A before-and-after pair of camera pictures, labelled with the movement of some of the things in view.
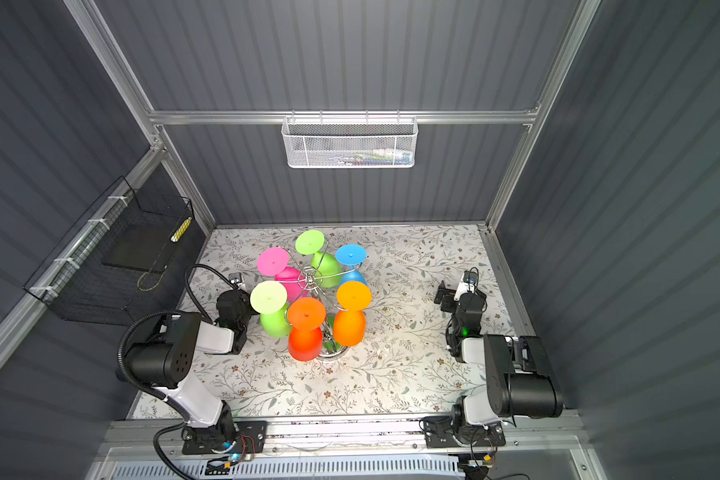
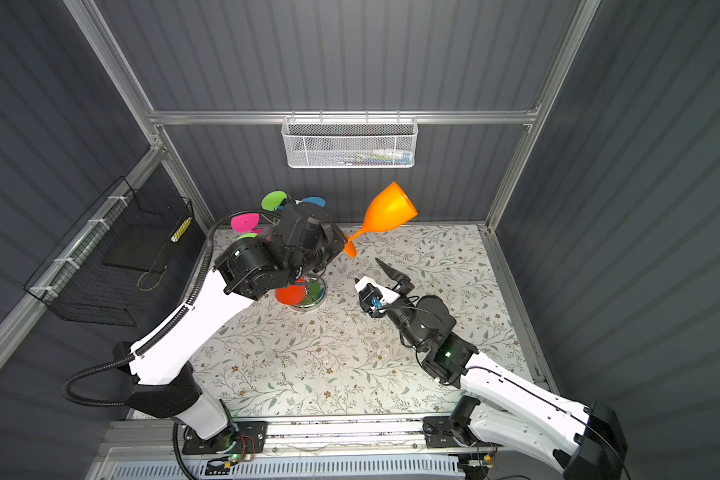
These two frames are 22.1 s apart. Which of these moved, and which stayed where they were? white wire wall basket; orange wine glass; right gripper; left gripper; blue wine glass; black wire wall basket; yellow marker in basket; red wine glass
Moved: orange wine glass; right gripper; red wine glass; left gripper; blue wine glass
Stayed: white wire wall basket; yellow marker in basket; black wire wall basket
